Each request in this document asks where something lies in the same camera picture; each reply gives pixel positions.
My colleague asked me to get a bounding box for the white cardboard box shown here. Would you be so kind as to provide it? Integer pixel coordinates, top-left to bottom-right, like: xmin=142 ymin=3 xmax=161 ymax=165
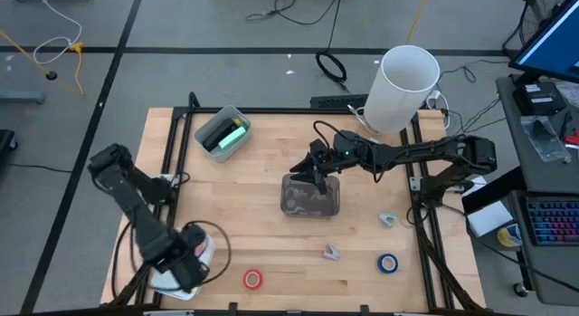
xmin=467 ymin=200 xmax=515 ymax=238

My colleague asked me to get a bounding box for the lilac staple remover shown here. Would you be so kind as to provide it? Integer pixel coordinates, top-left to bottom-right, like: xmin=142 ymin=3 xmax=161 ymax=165
xmin=321 ymin=244 xmax=342 ymax=262

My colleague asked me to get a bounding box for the light grey plastic bin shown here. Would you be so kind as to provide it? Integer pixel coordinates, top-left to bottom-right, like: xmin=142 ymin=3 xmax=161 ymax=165
xmin=194 ymin=104 xmax=253 ymax=164

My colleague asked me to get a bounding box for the black stapler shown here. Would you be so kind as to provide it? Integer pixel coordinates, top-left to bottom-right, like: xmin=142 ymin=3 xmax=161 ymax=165
xmin=202 ymin=119 xmax=237 ymax=153

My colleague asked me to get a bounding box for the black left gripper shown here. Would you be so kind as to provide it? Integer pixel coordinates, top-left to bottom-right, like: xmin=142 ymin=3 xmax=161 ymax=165
xmin=169 ymin=224 xmax=213 ymax=293

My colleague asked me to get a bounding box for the black floor fan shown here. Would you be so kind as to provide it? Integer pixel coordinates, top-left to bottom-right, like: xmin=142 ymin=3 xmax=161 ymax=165
xmin=501 ymin=0 xmax=575 ymax=59

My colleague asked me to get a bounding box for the black power strip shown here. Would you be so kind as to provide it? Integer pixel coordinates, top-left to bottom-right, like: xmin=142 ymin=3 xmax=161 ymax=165
xmin=309 ymin=93 xmax=370 ymax=111

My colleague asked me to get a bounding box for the smoky translucent plastic bin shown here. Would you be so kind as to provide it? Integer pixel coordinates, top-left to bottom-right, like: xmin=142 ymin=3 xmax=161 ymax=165
xmin=280 ymin=173 xmax=341 ymax=219

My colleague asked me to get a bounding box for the clear plastic bag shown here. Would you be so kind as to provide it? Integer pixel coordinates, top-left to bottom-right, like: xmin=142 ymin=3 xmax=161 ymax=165
xmin=519 ymin=115 xmax=572 ymax=164

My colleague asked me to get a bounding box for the coiled black cable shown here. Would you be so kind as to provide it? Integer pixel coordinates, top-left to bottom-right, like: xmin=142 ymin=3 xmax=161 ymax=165
xmin=315 ymin=51 xmax=348 ymax=84

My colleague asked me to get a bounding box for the yellow floor cable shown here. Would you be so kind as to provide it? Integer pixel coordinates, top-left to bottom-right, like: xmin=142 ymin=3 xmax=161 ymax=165
xmin=0 ymin=29 xmax=86 ymax=93

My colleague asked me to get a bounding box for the black floor cable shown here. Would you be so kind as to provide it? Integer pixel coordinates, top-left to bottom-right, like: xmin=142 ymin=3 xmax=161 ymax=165
xmin=245 ymin=0 xmax=345 ymax=53

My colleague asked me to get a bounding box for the rainbow backlit keyboard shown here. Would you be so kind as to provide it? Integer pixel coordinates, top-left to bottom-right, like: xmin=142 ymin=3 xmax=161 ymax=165
xmin=527 ymin=200 xmax=579 ymax=247

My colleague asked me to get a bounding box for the computer monitor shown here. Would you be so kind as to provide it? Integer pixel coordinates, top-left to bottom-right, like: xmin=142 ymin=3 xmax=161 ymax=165
xmin=508 ymin=0 xmax=579 ymax=85

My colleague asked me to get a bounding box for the white plastic bin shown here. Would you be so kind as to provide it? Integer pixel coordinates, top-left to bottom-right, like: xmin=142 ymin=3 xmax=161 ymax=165
xmin=150 ymin=226 xmax=216 ymax=302

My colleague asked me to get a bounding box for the mint green stapler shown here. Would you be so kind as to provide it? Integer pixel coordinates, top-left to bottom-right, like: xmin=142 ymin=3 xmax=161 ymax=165
xmin=218 ymin=126 xmax=248 ymax=150

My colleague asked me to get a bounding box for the white power adapter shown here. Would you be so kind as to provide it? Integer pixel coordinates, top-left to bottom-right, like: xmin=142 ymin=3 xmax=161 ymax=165
xmin=424 ymin=89 xmax=451 ymax=130

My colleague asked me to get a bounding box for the white lamp cord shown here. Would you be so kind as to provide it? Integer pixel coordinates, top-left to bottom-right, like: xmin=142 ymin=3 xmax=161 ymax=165
xmin=346 ymin=103 xmax=381 ymax=137

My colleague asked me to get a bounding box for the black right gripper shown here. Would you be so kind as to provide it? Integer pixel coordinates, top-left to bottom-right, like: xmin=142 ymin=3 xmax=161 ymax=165
xmin=289 ymin=139 xmax=347 ymax=195

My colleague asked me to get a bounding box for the small black computer box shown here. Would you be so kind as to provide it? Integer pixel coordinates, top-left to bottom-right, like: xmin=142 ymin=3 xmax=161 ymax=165
xmin=512 ymin=81 xmax=566 ymax=117

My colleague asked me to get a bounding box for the dark blue tape roll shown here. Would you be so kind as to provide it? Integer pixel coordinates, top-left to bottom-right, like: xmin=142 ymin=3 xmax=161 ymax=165
xmin=377 ymin=253 xmax=400 ymax=274

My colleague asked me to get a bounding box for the white floor cable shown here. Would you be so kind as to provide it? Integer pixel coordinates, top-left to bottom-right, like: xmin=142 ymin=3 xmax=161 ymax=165
xmin=32 ymin=0 xmax=83 ymax=66

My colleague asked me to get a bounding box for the grey side desk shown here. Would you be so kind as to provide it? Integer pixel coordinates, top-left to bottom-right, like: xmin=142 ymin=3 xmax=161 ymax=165
xmin=495 ymin=73 xmax=579 ymax=307

